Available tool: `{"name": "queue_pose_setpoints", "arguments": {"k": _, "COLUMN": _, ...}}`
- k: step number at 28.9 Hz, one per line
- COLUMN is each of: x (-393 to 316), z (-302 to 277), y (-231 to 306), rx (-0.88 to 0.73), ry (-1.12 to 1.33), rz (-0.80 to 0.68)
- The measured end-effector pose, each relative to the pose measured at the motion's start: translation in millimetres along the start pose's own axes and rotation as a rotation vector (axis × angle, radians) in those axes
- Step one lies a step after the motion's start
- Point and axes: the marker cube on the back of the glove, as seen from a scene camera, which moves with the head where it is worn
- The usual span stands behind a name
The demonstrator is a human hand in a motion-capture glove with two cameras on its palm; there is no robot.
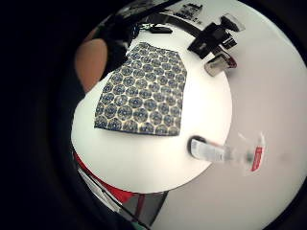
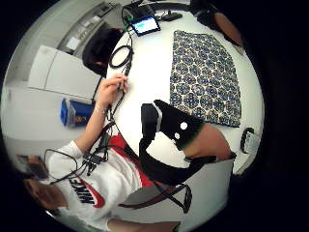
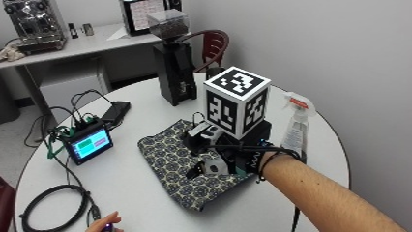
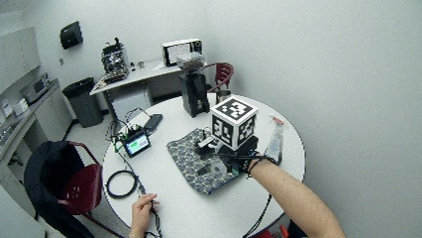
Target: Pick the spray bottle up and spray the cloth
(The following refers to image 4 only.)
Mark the blue patterned cloth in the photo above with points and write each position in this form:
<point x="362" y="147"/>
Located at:
<point x="189" y="162"/>

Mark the white marker cube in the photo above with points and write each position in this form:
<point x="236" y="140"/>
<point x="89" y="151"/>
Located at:
<point x="233" y="123"/>

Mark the black wrist band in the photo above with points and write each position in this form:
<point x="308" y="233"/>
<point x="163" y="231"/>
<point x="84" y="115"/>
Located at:
<point x="254" y="164"/>

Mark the black box device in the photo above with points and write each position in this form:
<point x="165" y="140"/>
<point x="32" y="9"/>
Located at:
<point x="153" y="122"/>

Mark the red chair with jacket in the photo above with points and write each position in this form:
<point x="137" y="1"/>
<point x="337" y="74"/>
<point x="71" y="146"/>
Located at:
<point x="85" y="188"/>

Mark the small screen device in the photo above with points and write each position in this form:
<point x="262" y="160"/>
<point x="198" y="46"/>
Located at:
<point x="137" y="144"/>

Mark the metal cup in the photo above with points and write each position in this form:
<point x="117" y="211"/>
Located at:
<point x="222" y="96"/>

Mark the clear plastic bag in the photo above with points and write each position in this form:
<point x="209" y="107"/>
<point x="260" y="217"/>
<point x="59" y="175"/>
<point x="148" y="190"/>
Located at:
<point x="276" y="139"/>

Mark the grey side table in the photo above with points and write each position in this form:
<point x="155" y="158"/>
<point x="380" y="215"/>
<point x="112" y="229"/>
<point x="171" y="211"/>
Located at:
<point x="140" y="74"/>

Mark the small silver bottle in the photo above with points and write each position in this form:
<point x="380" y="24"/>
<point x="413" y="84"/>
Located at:
<point x="141" y="64"/>

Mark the small dark bottle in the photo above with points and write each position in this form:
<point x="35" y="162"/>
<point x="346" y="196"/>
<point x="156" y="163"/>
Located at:
<point x="132" y="67"/>

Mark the white box appliance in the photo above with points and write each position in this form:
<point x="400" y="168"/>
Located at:
<point x="183" y="51"/>

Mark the dark grey trash bin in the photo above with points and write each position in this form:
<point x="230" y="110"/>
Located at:
<point x="83" y="102"/>

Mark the grey counter cabinet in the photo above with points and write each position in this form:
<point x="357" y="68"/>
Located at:
<point x="41" y="115"/>

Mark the grey microwave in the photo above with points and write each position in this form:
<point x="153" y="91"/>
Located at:
<point x="36" y="87"/>

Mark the black wall dispenser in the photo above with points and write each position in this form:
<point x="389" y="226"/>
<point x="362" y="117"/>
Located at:
<point x="71" y="35"/>

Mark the grey wall cabinet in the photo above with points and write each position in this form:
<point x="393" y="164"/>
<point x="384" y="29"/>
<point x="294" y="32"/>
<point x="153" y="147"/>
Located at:
<point x="17" y="56"/>

